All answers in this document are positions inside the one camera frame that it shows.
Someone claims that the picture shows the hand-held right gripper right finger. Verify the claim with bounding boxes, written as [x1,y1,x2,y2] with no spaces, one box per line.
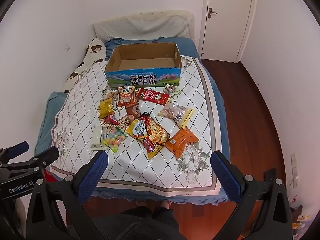
[210,151,293,240]

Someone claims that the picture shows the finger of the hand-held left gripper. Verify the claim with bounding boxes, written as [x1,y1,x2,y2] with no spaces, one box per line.
[0,147,60,174]
[0,142,29,165]

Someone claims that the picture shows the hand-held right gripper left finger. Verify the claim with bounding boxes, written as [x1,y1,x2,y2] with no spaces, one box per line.
[25,151,109,240]

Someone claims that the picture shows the white biscuit packet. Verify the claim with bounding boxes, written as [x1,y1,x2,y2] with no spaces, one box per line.
[90,125,110,151]

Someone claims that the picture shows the colourful candy ball packet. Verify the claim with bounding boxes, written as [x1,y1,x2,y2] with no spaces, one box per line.
[102,127,128,153]

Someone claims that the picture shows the orange snack packet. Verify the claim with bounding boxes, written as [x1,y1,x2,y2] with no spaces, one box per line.
[164,127,200,158]

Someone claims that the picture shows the yellow red noodle packet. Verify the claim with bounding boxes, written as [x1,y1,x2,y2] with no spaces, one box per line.
[125,112,171,159]

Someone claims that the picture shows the brown snack packet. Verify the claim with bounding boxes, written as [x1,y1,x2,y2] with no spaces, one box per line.
[125,102,141,123]

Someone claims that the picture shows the clear yellow-edged snack packet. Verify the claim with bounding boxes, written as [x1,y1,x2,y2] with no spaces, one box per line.
[157,102,194,128]

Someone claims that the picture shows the panda print snack packet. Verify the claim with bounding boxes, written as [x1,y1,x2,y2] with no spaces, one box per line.
[117,86,137,106]

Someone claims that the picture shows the cardboard box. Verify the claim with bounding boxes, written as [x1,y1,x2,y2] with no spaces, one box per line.
[104,42,182,88]

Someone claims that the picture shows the red cloth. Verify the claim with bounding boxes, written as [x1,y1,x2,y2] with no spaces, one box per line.
[44,169,58,183]

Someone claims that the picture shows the white diamond pattern blanket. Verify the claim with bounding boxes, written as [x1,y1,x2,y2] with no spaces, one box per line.
[50,55,224,197]

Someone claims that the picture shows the person's dark trousers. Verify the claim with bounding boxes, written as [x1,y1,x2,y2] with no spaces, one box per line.
[67,205,188,240]

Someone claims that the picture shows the yellow snack packet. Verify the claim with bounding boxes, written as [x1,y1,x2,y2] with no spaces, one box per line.
[98,98,116,119]

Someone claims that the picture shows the blue bedsheet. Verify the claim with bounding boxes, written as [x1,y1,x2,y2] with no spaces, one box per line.
[34,38,230,204]

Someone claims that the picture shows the small clear snack packet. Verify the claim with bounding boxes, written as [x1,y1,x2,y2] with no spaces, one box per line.
[102,91,118,103]

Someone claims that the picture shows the small white snack packet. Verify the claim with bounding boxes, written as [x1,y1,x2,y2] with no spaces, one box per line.
[164,84,180,97]

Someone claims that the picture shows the bear print pillow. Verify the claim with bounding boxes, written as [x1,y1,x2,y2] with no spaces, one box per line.
[61,37,107,94]

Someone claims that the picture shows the blue ruffled pillow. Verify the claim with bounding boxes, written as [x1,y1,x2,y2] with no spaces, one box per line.
[104,37,195,54]

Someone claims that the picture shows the white door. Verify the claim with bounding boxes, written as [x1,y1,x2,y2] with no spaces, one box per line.
[200,0,255,63]

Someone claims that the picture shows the grey white pillow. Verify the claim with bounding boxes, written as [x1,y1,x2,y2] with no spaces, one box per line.
[92,11,195,43]

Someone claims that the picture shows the white wall outlet strip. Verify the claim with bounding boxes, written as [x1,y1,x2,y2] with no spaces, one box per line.
[290,154,299,188]

